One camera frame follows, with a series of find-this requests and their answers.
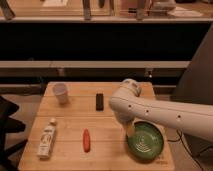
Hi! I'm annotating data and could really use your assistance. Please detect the red pepper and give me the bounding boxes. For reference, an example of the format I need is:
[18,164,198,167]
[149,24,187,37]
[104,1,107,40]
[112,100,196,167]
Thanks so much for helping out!
[83,129,90,152]

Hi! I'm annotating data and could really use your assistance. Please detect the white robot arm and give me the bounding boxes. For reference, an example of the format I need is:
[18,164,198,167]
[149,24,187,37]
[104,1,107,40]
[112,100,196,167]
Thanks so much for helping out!
[109,79,213,142]

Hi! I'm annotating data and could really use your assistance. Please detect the green bowl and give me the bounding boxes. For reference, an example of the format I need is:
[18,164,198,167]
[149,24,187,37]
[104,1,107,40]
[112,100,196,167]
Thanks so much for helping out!
[126,121,164,161]

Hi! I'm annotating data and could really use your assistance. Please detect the black rectangular block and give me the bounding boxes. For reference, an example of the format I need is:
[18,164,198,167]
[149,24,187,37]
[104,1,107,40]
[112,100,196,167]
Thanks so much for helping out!
[96,93,104,111]

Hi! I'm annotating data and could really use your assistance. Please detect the white paper cup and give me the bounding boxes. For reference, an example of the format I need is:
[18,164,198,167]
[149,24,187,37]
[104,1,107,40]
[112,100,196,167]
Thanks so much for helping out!
[52,83,68,104]

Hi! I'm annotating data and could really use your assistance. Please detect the white plastic bottle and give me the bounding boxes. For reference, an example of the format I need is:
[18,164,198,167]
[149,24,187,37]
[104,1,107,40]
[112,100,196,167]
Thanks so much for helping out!
[37,118,56,159]

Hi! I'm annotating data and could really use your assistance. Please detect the black office chair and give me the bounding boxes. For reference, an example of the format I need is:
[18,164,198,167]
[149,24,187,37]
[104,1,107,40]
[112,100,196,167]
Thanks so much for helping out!
[0,96,27,171]

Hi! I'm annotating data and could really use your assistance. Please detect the black cable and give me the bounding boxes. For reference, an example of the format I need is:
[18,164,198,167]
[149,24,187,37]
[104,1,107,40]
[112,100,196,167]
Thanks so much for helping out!
[166,129,213,161]

